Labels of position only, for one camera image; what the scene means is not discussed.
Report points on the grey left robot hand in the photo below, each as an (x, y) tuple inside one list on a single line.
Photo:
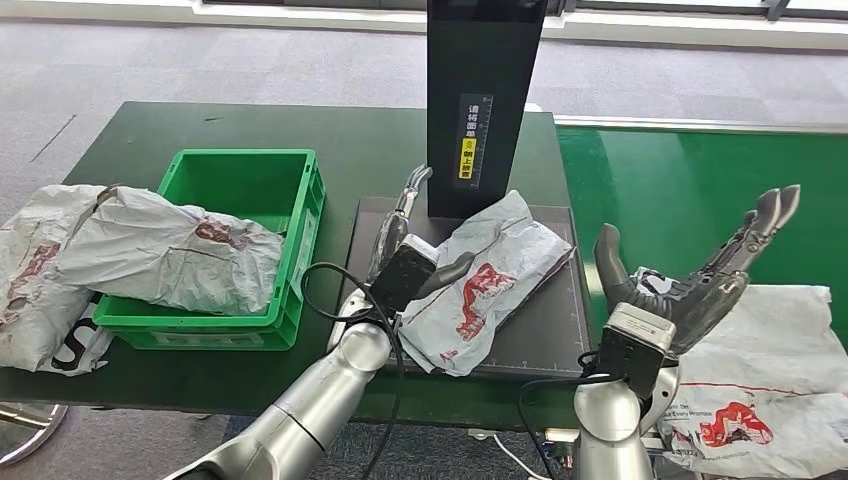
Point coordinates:
[(391, 232)]

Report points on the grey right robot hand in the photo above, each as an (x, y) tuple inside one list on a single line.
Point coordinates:
[(702, 305)]

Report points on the grey-white parcel bag red logo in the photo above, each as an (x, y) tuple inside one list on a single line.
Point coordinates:
[(490, 265)]

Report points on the white parcel bag red print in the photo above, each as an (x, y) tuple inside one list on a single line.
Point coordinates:
[(166, 265)]

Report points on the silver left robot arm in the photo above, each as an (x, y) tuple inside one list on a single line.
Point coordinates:
[(311, 404)]

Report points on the white parcel with black letters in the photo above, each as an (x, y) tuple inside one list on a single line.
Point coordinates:
[(79, 351), (762, 331)]

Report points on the green conveyor belt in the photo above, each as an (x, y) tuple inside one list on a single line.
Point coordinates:
[(662, 172)]

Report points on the crumpled white red-print parcel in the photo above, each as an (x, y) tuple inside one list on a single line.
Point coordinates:
[(33, 318)]

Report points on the dark green table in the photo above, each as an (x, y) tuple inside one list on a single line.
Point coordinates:
[(371, 152)]

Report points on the black yellow column label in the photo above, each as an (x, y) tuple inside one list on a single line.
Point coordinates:
[(468, 159)]

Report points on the green plastic crate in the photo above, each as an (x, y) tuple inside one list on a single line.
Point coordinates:
[(252, 179)]

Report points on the black scanner column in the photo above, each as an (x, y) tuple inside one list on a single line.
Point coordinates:
[(464, 66)]

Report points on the white power block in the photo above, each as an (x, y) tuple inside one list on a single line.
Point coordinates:
[(482, 434)]

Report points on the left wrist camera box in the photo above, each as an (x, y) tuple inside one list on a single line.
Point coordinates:
[(404, 278)]

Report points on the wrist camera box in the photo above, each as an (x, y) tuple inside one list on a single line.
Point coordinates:
[(404, 278), (636, 358)]

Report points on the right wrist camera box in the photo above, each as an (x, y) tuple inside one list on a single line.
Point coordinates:
[(636, 358)]

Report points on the black scanner base plate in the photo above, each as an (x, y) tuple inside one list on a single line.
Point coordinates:
[(543, 331)]

